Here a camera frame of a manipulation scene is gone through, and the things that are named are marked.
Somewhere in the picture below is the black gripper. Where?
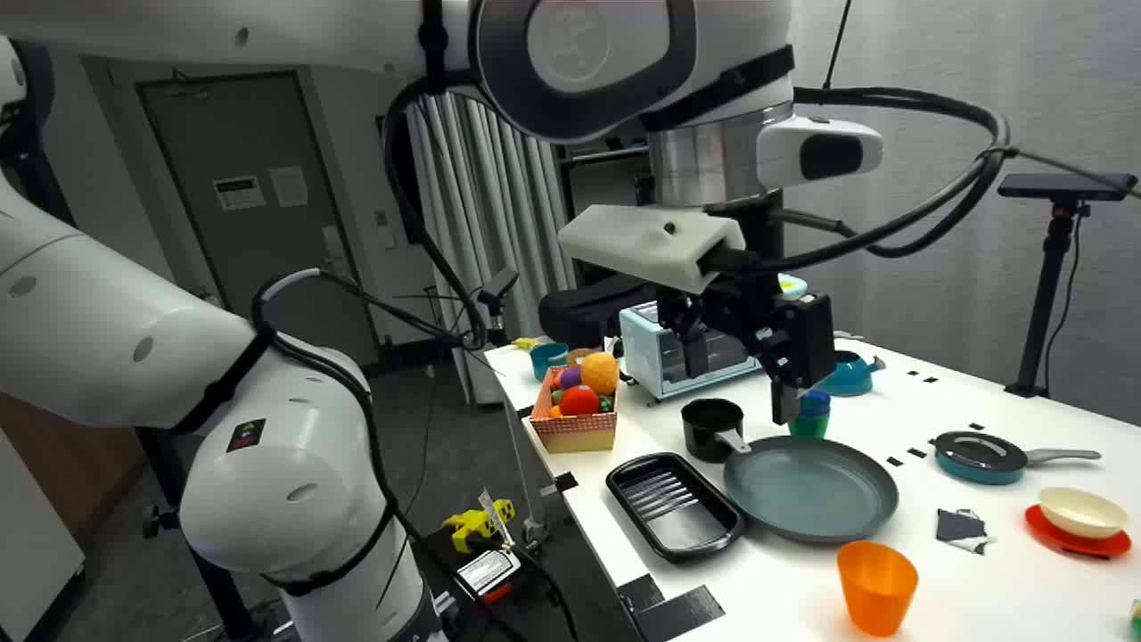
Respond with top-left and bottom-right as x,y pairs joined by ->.
660,250 -> 839,427

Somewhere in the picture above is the black pot with grey handle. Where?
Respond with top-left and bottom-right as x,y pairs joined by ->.
676,398 -> 757,468

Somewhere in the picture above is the grey round plate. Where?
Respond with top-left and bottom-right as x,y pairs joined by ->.
721,431 -> 903,551

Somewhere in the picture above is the red small plate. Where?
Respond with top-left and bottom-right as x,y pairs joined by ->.
1024,503 -> 1133,564

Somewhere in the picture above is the green and blue cup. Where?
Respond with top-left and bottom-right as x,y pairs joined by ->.
789,386 -> 835,443

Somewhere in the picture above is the teal toy kettle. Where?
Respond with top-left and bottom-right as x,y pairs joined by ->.
828,346 -> 886,399

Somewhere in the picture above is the light blue toaster oven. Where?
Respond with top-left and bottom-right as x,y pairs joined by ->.
616,295 -> 770,404

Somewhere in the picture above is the black ribbed grill tray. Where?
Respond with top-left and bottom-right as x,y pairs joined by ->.
601,451 -> 749,568

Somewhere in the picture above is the teal frying pan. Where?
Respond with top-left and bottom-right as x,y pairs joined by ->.
927,427 -> 1105,488

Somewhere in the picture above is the black paper card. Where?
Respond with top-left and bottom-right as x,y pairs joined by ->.
935,507 -> 992,558

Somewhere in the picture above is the orange plastic cup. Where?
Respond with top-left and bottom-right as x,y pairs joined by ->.
835,539 -> 923,640

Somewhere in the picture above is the red plush fruit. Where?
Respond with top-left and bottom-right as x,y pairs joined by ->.
556,383 -> 601,418

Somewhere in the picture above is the black bag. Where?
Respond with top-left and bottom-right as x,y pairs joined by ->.
533,274 -> 660,351

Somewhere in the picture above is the red checkered cardboard box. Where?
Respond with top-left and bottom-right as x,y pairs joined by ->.
527,361 -> 619,457

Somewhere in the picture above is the teal small bowl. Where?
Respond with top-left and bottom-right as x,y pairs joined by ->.
527,339 -> 572,386

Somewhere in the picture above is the white small bowl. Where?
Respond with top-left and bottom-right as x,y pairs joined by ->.
1033,486 -> 1129,544

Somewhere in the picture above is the white pleated curtain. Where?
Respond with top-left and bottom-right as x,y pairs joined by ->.
405,90 -> 577,408

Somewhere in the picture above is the yellow toy figure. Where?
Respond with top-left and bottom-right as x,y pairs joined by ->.
438,496 -> 521,558

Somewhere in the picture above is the small red black device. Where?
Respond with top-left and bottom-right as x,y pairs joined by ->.
452,547 -> 527,608

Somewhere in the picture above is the grey door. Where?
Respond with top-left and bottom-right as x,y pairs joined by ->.
134,67 -> 383,373

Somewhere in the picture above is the black metal stand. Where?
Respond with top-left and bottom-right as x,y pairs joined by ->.
134,424 -> 260,640

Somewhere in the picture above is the black camera tripod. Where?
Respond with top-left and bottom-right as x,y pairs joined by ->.
994,170 -> 1141,399

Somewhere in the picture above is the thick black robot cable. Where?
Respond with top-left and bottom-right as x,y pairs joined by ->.
700,81 -> 1014,274

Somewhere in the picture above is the thin black cable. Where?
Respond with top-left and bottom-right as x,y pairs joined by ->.
249,263 -> 496,361

